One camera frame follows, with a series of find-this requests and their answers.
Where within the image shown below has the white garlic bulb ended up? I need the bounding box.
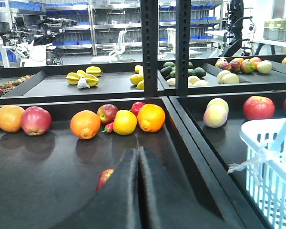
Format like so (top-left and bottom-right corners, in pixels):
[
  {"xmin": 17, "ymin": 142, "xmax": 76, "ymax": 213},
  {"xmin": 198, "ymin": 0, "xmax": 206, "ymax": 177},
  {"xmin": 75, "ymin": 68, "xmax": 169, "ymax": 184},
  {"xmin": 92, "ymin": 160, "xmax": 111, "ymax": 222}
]
[{"xmin": 77, "ymin": 78, "xmax": 90, "ymax": 89}]

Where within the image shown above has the orange left front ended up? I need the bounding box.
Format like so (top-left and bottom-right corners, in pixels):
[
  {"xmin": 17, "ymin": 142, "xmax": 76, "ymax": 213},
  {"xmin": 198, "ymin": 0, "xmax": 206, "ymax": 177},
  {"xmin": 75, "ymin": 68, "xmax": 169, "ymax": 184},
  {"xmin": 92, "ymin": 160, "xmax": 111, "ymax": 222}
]
[{"xmin": 70, "ymin": 110, "xmax": 101, "ymax": 140}]

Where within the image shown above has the red chili pepper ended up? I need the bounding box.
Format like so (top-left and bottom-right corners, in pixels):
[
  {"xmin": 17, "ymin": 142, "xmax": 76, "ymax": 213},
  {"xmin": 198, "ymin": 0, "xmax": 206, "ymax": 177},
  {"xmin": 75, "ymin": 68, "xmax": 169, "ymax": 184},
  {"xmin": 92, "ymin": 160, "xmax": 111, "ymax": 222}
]
[{"xmin": 102, "ymin": 122, "xmax": 114, "ymax": 133}]

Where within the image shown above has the yellow round fruit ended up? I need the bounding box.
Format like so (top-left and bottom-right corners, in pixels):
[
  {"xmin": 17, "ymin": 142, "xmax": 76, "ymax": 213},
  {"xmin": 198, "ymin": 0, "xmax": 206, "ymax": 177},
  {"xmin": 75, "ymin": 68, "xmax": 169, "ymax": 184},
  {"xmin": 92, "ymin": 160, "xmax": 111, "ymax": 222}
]
[{"xmin": 113, "ymin": 110, "xmax": 137, "ymax": 135}]

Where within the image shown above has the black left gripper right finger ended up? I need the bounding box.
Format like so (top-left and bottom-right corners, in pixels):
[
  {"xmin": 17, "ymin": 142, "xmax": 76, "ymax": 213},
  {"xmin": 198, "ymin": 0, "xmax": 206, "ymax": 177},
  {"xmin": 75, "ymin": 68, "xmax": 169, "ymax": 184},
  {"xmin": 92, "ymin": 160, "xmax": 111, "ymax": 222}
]
[{"xmin": 139, "ymin": 146, "xmax": 231, "ymax": 229}]

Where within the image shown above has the pale peach rear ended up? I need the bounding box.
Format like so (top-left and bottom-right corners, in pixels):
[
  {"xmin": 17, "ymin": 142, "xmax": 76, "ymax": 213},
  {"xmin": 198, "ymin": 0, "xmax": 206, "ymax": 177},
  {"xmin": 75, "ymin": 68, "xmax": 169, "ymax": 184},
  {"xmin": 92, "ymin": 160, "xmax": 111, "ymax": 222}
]
[{"xmin": 206, "ymin": 98, "xmax": 229, "ymax": 112}]

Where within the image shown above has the red bell pepper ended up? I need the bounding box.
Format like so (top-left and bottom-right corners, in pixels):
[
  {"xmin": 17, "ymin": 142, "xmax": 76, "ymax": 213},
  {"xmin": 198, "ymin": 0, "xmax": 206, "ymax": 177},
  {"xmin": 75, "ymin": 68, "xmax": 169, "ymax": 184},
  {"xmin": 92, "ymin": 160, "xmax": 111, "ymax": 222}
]
[{"xmin": 131, "ymin": 102, "xmax": 146, "ymax": 116}]

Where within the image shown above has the light blue plastic basket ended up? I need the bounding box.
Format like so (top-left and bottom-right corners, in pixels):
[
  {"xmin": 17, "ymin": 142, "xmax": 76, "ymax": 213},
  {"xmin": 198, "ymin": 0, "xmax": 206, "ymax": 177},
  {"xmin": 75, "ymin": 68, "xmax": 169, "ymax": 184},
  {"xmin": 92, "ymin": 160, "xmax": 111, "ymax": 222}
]
[{"xmin": 228, "ymin": 118, "xmax": 286, "ymax": 229}]

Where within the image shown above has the red apple far left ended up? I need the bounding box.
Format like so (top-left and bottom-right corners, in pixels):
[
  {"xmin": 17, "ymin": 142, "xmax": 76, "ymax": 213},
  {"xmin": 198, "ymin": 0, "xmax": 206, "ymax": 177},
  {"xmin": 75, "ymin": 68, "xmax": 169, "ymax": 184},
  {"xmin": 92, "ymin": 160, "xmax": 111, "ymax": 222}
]
[{"xmin": 21, "ymin": 106, "xmax": 52, "ymax": 136}]

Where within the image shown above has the orange far left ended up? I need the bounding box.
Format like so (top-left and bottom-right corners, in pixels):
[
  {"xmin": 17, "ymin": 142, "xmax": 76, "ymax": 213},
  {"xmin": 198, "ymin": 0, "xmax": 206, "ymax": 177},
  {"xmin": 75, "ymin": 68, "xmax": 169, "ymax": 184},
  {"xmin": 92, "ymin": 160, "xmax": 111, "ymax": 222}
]
[{"xmin": 0, "ymin": 105, "xmax": 25, "ymax": 133}]

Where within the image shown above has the dark red apple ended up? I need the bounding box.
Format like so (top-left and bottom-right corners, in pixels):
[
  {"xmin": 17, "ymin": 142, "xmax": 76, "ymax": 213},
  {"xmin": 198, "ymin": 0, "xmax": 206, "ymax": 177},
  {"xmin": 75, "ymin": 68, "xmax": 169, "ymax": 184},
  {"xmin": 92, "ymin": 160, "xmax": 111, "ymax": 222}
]
[
  {"xmin": 96, "ymin": 168, "xmax": 115, "ymax": 191},
  {"xmin": 97, "ymin": 104, "xmax": 119, "ymax": 124}
]

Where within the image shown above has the red apple centre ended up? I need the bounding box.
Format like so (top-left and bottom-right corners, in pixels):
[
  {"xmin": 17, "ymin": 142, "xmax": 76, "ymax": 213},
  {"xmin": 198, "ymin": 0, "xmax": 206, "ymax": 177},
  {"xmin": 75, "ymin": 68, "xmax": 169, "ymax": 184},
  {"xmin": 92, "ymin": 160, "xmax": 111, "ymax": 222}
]
[{"xmin": 243, "ymin": 95, "xmax": 275, "ymax": 120}]

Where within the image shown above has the dark red apple near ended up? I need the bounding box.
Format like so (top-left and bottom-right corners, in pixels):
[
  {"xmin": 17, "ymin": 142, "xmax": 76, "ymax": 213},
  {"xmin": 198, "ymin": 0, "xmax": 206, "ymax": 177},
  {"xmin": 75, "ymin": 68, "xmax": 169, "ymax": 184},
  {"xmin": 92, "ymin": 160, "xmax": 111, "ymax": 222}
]
[{"xmin": 96, "ymin": 168, "xmax": 115, "ymax": 191}]

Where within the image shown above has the pale peach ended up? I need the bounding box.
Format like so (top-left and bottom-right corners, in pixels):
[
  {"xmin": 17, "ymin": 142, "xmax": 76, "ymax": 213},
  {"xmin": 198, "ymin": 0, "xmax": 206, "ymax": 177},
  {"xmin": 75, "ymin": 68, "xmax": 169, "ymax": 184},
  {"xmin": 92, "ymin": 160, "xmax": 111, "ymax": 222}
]
[
  {"xmin": 206, "ymin": 98, "xmax": 229, "ymax": 112},
  {"xmin": 203, "ymin": 104, "xmax": 228, "ymax": 128}
]

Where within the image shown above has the bright orange right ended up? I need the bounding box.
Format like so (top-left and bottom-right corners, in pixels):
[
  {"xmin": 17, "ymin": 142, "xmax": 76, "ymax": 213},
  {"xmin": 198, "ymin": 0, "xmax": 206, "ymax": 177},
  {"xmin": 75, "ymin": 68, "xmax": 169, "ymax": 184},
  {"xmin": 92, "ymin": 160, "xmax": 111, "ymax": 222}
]
[{"xmin": 137, "ymin": 104, "xmax": 165, "ymax": 133}]

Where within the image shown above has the yellow starfruit rear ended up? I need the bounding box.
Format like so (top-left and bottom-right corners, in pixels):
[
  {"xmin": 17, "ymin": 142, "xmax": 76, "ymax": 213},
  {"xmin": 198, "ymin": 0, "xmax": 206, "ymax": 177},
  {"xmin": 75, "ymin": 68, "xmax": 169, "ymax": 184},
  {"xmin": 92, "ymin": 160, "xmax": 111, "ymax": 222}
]
[{"xmin": 85, "ymin": 66, "xmax": 103, "ymax": 77}]

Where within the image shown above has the pale yellow pear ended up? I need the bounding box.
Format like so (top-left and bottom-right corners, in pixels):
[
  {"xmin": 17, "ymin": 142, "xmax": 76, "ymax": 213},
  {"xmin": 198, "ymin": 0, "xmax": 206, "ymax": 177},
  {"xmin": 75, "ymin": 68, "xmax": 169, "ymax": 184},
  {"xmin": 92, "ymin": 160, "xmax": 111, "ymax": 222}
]
[{"xmin": 221, "ymin": 73, "xmax": 240, "ymax": 84}]

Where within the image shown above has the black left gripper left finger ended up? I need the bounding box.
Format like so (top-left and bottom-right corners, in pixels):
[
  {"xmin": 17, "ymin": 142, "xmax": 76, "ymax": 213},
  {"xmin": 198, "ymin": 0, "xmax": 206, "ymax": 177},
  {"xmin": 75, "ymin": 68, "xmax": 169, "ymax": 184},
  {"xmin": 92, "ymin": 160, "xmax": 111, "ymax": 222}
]
[{"xmin": 52, "ymin": 148, "xmax": 141, "ymax": 229}]

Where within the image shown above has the pale peach front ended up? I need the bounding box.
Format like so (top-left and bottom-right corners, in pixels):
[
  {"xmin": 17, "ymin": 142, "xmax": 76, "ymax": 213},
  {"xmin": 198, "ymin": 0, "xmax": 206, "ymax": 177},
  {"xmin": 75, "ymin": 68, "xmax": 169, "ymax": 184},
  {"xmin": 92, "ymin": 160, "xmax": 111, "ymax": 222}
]
[{"xmin": 203, "ymin": 104, "xmax": 228, "ymax": 128}]

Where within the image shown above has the dark red apple rear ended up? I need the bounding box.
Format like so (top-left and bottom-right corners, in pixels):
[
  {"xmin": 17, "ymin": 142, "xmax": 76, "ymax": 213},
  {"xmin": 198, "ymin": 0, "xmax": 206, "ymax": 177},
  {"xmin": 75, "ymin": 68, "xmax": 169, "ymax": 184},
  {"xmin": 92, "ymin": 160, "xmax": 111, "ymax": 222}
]
[{"xmin": 97, "ymin": 104, "xmax": 119, "ymax": 124}]

